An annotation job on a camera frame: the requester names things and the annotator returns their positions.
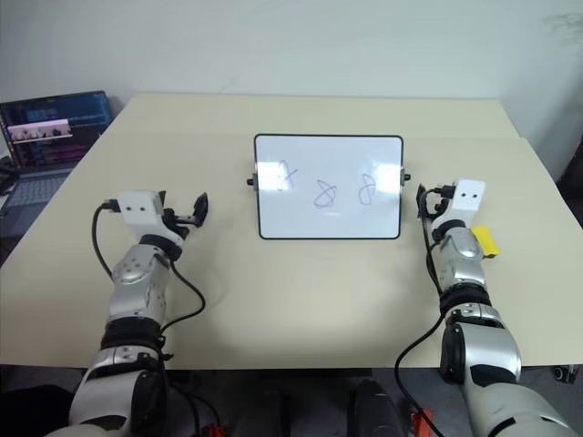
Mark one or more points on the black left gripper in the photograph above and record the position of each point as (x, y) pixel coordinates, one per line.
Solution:
(175, 223)

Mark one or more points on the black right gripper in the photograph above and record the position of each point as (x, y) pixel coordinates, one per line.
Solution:
(438, 206)

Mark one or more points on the yellow eraser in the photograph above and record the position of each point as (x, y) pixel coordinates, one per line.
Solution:
(485, 241)

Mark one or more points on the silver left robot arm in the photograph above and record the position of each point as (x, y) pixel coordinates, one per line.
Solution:
(136, 273)

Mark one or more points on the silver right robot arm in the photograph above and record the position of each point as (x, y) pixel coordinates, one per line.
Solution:
(464, 255)

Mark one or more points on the black-framed whiteboard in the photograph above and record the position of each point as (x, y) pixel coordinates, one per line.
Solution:
(328, 186)

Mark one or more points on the open laptop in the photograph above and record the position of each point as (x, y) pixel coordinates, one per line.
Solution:
(50, 136)

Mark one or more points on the black ridged device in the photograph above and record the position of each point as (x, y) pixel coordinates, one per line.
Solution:
(5, 175)

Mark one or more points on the large dark rounded shape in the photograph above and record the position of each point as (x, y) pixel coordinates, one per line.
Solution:
(375, 409)

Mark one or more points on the red clamp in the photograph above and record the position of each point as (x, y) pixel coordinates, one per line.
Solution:
(421, 423)

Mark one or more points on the orange clamp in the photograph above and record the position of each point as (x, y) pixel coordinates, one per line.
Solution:
(213, 431)

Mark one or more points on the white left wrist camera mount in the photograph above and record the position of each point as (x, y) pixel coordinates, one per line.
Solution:
(139, 214)

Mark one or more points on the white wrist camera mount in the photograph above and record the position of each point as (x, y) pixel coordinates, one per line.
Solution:
(139, 214)
(467, 200)

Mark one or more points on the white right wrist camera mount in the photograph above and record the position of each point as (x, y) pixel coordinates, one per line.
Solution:
(467, 200)

